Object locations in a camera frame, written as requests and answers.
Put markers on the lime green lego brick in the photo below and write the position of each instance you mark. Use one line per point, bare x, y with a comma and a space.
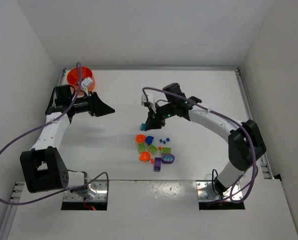
153, 149
141, 147
166, 150

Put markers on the aluminium table frame rail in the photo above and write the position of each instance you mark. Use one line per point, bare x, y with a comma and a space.
263, 161

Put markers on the purple 2x4 lego brick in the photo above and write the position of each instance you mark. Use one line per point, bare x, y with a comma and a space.
157, 164

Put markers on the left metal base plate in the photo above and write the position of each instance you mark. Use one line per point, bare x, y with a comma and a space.
95, 192

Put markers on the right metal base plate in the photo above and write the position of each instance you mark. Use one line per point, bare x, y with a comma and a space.
205, 193

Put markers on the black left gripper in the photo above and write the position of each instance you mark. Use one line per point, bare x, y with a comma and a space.
92, 104

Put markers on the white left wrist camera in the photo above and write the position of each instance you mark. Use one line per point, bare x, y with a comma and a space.
85, 84

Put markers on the teal 2x4 lego brick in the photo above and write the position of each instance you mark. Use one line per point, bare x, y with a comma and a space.
143, 127

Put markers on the orange round lego piece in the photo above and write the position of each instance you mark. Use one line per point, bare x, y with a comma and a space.
145, 156
140, 138

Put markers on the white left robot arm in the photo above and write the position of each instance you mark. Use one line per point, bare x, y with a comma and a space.
42, 166

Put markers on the blue rounded lego piece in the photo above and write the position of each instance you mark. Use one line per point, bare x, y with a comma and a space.
149, 139

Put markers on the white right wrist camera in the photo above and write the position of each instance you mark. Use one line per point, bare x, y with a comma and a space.
147, 100

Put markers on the purple rounded flower lego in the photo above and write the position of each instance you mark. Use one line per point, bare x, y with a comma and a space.
167, 158

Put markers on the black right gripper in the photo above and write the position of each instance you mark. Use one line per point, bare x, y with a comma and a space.
154, 116

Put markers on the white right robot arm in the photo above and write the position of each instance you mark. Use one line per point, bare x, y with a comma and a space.
244, 139

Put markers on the metal base plate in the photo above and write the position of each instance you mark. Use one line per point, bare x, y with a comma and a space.
205, 193
95, 192

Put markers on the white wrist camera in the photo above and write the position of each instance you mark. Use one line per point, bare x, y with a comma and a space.
85, 84
147, 100

